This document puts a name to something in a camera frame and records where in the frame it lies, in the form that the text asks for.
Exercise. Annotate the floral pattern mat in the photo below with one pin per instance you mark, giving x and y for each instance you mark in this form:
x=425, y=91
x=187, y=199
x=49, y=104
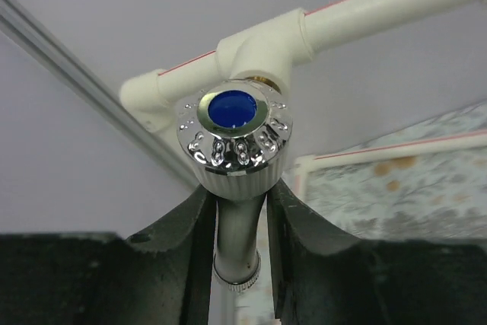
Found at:
x=438, y=195

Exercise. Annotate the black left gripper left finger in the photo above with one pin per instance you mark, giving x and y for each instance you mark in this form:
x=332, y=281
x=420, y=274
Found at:
x=159, y=275

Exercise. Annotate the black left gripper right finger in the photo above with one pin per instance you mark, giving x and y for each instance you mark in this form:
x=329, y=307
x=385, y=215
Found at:
x=324, y=275

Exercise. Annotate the white water faucet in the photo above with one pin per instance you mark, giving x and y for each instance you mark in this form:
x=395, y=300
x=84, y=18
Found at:
x=236, y=136

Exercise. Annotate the white pipe frame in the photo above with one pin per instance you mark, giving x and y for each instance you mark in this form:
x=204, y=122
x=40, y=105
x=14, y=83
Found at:
x=267, y=52

